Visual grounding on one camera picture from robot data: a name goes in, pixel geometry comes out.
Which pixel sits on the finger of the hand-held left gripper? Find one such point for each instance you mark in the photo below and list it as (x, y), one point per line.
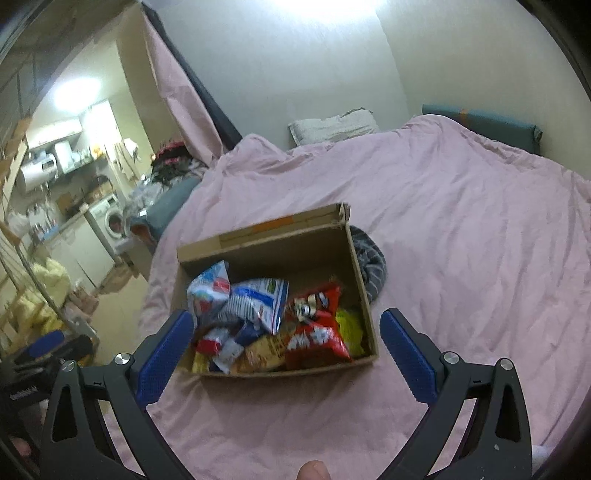
(69, 348)
(44, 342)

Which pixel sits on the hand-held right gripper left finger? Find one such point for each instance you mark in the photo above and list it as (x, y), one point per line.
(164, 357)

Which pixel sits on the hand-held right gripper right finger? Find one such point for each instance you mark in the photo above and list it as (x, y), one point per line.
(408, 357)

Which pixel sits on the yellow blue snack packet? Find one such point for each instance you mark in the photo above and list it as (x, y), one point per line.
(198, 364)

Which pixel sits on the white printed snack packet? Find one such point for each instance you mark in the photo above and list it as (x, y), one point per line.
(210, 286)

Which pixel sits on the red snack packet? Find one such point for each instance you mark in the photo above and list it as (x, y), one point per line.
(314, 337)

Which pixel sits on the orange cartoon snack packet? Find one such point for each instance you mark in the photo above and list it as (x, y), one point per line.
(263, 353)

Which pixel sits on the blue white snack packet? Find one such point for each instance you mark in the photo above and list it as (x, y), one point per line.
(258, 302)

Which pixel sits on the brown cardboard box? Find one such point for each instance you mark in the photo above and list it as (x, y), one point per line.
(286, 249)

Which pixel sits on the person's right hand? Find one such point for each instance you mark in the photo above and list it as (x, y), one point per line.
(314, 471)

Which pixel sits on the yellow quilt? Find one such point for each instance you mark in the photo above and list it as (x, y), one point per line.
(51, 277)

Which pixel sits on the brown floor mat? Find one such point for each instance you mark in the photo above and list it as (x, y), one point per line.
(117, 279)

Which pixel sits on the white base cabinet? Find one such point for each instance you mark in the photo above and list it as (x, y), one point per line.
(78, 254)

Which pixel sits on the dark grey cloth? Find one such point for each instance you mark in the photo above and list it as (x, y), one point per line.
(369, 267)

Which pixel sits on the white washing machine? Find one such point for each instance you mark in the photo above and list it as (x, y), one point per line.
(108, 221)

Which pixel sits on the pink blanket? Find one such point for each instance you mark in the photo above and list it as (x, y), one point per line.
(461, 230)

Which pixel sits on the white water heater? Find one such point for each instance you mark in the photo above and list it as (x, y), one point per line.
(37, 173)

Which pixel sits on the white round tank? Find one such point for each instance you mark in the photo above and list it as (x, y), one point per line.
(63, 154)

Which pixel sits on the pile of clothes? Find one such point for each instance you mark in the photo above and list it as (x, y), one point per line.
(173, 159)

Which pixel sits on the hanging white towel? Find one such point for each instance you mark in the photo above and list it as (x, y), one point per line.
(124, 157)

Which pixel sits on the grey pillow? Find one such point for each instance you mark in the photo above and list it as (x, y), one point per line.
(332, 127)

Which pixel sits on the teal cushion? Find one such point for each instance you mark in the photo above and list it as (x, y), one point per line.
(489, 124)

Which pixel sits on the dark slanted beam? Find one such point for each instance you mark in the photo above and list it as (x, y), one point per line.
(217, 110)

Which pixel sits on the pink hanging sheet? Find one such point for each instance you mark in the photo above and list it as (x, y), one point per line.
(180, 92)

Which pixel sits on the white wall cabinet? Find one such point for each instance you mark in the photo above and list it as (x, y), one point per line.
(55, 131)

